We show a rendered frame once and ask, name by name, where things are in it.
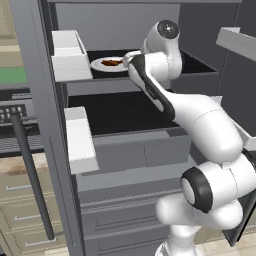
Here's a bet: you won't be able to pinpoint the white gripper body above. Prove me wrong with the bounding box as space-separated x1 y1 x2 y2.
122 49 143 67

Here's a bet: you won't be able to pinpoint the brown chicken drumstick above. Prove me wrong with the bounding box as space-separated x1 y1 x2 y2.
100 58 124 67

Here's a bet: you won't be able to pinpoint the grey fridge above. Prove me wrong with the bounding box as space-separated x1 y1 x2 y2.
8 0 256 256

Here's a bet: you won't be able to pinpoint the black fridge shelf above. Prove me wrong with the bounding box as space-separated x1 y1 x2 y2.
67 90 182 136
86 49 220 81

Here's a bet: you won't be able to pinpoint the grey left fridge door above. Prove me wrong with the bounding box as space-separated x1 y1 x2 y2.
8 0 85 256

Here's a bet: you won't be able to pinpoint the grey fridge door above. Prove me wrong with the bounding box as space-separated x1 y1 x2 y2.
8 0 85 256
215 0 256 248

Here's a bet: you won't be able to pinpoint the grey right fridge door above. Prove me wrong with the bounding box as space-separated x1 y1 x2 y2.
215 0 256 248

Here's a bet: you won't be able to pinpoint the white round plate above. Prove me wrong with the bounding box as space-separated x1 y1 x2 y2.
90 56 130 73

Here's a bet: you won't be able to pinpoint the small white door bin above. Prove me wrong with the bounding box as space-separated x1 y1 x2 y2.
51 29 94 83

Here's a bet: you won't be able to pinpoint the grey crisper drawer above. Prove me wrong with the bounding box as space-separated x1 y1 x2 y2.
81 128 193 176

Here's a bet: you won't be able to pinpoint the tall white door bin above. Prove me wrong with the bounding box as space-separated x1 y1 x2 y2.
64 106 100 175

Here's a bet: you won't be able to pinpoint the pale grey door bin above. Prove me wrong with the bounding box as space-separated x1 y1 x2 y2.
215 26 256 63

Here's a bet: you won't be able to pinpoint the black and silver oven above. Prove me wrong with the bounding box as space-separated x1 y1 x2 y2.
0 87 46 158

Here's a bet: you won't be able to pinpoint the grey freezer drawer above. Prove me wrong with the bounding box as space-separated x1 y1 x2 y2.
77 187 185 256

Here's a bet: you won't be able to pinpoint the beige base cupboards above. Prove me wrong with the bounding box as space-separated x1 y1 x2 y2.
0 156 73 256

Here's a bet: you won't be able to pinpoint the beige wall cupboard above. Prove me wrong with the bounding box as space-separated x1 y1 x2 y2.
0 0 18 38

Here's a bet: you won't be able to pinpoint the dark grey door handle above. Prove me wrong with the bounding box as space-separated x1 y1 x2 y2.
9 112 57 242

